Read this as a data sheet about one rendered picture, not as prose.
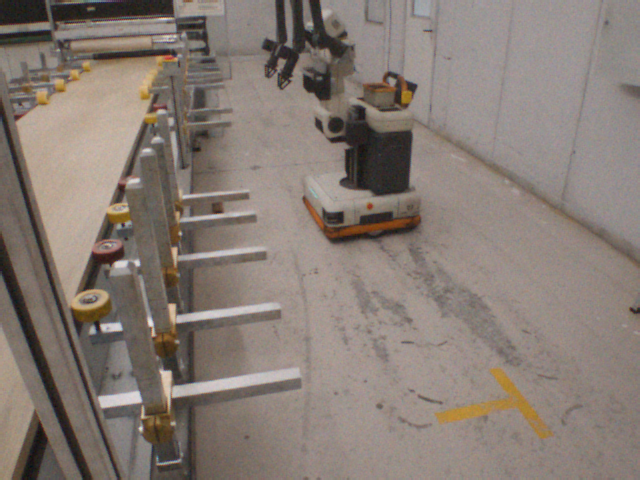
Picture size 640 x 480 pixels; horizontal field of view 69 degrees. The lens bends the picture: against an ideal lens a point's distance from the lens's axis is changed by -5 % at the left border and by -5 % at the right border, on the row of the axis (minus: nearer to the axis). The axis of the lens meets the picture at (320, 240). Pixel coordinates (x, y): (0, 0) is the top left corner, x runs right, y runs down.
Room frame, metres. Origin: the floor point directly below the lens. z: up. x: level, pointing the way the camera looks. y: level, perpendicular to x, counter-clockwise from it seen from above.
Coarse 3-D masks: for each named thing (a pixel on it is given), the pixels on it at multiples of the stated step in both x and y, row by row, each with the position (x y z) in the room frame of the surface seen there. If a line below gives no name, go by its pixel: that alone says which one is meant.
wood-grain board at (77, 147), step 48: (96, 96) 3.19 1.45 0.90; (48, 144) 2.09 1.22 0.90; (96, 144) 2.07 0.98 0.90; (48, 192) 1.51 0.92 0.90; (96, 192) 1.50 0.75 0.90; (48, 240) 1.15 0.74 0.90; (96, 240) 1.16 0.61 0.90; (0, 336) 0.74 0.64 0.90; (0, 384) 0.60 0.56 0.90; (0, 432) 0.50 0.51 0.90
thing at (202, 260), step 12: (216, 252) 1.17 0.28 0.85; (228, 252) 1.17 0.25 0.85; (240, 252) 1.17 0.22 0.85; (252, 252) 1.17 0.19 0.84; (264, 252) 1.18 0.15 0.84; (108, 264) 1.11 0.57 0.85; (180, 264) 1.13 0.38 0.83; (192, 264) 1.14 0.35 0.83; (204, 264) 1.14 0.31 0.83; (216, 264) 1.15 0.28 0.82; (228, 264) 1.16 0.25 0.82; (108, 276) 1.09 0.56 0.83
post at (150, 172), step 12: (144, 156) 1.08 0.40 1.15; (156, 156) 1.12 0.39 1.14; (144, 168) 1.08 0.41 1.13; (156, 168) 1.09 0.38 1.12; (144, 180) 1.08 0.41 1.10; (156, 180) 1.08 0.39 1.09; (156, 192) 1.08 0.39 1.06; (156, 204) 1.08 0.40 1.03; (156, 216) 1.08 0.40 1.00; (156, 228) 1.08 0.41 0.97; (168, 228) 1.12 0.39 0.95; (168, 240) 1.09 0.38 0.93; (168, 252) 1.08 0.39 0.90; (168, 264) 1.08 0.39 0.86; (168, 300) 1.08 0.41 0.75; (180, 300) 1.10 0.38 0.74
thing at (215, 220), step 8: (208, 216) 1.41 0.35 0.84; (216, 216) 1.41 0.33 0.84; (224, 216) 1.41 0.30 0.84; (232, 216) 1.41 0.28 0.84; (240, 216) 1.41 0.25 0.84; (248, 216) 1.42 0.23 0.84; (256, 216) 1.43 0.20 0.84; (128, 224) 1.36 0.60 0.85; (184, 224) 1.38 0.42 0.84; (192, 224) 1.38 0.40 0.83; (200, 224) 1.39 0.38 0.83; (208, 224) 1.39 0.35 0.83; (216, 224) 1.40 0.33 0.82; (224, 224) 1.40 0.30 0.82; (232, 224) 1.41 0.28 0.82; (120, 232) 1.33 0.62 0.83; (128, 232) 1.34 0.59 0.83
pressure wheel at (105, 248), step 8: (104, 240) 1.13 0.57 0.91; (112, 240) 1.13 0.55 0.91; (96, 248) 1.09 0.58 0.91; (104, 248) 1.09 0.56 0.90; (112, 248) 1.09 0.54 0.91; (120, 248) 1.10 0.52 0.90; (96, 256) 1.07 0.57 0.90; (104, 256) 1.07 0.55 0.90; (112, 256) 1.07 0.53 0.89; (120, 256) 1.09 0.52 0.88; (112, 264) 1.10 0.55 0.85
